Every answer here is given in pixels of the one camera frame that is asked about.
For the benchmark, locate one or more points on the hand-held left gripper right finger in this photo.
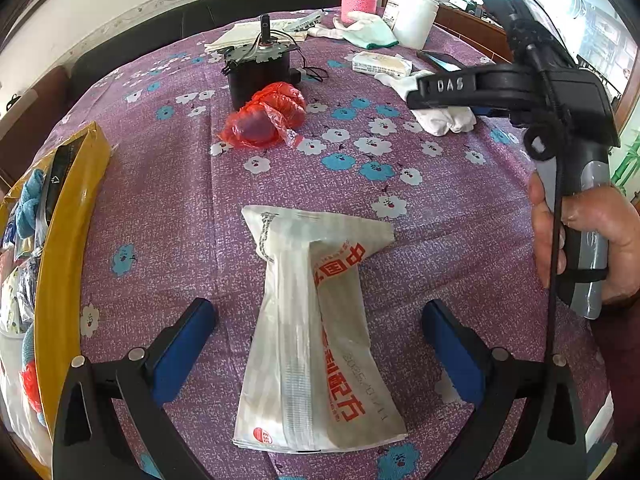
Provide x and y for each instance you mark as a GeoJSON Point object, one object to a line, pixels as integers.
{"type": "Point", "coordinates": [450, 345]}

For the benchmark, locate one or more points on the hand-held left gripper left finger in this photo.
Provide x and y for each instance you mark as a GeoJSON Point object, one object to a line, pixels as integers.
{"type": "Point", "coordinates": [185, 345]}

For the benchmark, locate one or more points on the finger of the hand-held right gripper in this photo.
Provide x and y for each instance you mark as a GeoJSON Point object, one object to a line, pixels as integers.
{"type": "Point", "coordinates": [492, 111]}
{"type": "Point", "coordinates": [450, 87]}

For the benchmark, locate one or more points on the white cloth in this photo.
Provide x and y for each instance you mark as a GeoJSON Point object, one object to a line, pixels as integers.
{"type": "Point", "coordinates": [440, 120]}

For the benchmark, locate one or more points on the white plastic bag red print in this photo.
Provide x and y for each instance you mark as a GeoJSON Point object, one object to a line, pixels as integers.
{"type": "Point", "coordinates": [300, 310]}

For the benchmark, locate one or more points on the blue knit glove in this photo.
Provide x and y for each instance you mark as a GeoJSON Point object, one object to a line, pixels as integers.
{"type": "Point", "coordinates": [27, 205]}
{"type": "Point", "coordinates": [28, 345]}

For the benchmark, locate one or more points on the yellow cardboard box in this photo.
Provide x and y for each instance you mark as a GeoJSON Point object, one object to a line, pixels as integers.
{"type": "Point", "coordinates": [70, 220]}

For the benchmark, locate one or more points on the person's right forearm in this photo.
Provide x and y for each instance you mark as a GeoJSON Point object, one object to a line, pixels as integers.
{"type": "Point", "coordinates": [622, 360]}

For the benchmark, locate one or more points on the person's right hand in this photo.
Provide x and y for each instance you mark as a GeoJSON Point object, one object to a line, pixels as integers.
{"type": "Point", "coordinates": [620, 230]}

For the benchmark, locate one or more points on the black smartphone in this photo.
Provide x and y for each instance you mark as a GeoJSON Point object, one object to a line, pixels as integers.
{"type": "Point", "coordinates": [440, 60]}

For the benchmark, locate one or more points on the white tissue pack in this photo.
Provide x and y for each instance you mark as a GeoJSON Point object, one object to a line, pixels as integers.
{"type": "Point", "coordinates": [380, 64]}

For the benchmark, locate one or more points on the white plastic jar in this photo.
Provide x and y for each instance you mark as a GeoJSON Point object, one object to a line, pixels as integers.
{"type": "Point", "coordinates": [412, 20]}

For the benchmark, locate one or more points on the white knit glove green cuff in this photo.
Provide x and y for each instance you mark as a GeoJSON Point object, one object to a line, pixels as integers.
{"type": "Point", "coordinates": [375, 35]}

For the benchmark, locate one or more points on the purple floral tablecloth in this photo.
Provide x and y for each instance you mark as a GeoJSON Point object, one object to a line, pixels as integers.
{"type": "Point", "coordinates": [175, 210]}

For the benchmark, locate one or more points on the red mesh item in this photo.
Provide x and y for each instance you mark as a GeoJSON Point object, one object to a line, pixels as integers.
{"type": "Point", "coordinates": [31, 385]}

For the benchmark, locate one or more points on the striped flat packet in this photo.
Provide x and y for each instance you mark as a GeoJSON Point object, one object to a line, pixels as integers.
{"type": "Point", "coordinates": [305, 21]}

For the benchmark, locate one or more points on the black electric motor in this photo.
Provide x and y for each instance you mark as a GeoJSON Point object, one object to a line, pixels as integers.
{"type": "Point", "coordinates": [255, 75]}

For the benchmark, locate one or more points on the white paper pad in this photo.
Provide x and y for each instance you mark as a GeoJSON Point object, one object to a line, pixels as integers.
{"type": "Point", "coordinates": [235, 35]}

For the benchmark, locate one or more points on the brown armchair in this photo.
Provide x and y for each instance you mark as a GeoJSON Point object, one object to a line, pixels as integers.
{"type": "Point", "coordinates": [30, 105]}

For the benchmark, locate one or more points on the black sofa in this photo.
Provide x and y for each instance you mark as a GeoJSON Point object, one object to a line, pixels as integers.
{"type": "Point", "coordinates": [150, 30]}

